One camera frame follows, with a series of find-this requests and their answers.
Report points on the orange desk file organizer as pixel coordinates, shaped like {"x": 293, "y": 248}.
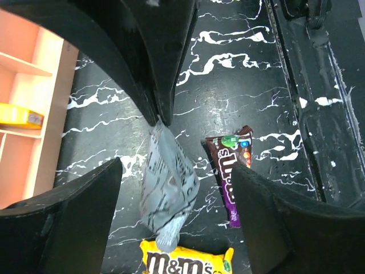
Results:
{"x": 37, "y": 71}

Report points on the yellow M&M's packet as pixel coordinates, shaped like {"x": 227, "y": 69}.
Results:
{"x": 184, "y": 260}

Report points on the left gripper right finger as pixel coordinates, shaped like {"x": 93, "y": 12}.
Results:
{"x": 287, "y": 232}

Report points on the clear silver snack wrapper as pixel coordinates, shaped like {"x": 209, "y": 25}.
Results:
{"x": 169, "y": 188}

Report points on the small yellow box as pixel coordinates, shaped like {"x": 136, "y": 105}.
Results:
{"x": 17, "y": 116}

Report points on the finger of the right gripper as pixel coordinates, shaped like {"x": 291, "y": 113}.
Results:
{"x": 109, "y": 32}
{"x": 166, "y": 28}

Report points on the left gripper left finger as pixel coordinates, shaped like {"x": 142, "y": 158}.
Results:
{"x": 64, "y": 230}

